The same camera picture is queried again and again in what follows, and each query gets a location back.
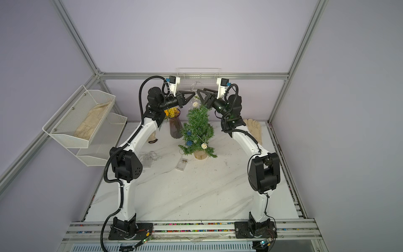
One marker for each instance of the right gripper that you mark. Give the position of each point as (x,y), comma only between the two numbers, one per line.
(211,98)

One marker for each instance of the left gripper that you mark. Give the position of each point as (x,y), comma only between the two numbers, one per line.
(180,98)

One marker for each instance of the small green christmas tree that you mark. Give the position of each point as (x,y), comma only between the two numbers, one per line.
(202,132)

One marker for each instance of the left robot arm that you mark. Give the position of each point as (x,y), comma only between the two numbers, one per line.
(124,166)

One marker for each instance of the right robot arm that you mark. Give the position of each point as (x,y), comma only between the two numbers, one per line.
(263,168)

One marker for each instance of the yellow flowers in vase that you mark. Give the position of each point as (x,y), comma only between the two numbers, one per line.
(172,115)

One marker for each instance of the blue rattan ball ornament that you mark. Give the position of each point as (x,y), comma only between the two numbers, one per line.
(189,140)

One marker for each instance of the cream glove left table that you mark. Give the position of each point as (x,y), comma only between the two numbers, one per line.
(152,138)

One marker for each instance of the cream glove table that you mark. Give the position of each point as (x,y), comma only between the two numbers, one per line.
(152,138)
(254,127)

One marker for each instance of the cream glove right table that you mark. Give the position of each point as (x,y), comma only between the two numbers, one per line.
(254,127)

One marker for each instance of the clear battery box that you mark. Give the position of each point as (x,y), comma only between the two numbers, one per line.
(181,165)

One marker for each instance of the white mesh lower shelf bin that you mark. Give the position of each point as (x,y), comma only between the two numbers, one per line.
(107,137)

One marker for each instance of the white mesh shelf bin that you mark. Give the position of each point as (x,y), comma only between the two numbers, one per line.
(107,137)
(66,125)

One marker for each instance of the cream glove in bin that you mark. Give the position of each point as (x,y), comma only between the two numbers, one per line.
(90,123)

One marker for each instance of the white mesh upper shelf bin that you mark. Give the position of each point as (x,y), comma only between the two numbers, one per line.
(66,125)

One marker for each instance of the white wire wall basket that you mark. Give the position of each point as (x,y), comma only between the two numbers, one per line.
(193,78)

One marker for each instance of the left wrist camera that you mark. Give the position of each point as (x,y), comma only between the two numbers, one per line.
(173,82)

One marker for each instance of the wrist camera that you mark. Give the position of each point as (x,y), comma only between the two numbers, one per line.
(173,82)
(222,84)

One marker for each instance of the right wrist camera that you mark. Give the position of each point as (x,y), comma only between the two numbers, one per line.
(222,84)

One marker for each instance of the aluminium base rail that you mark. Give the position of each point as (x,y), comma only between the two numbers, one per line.
(197,231)

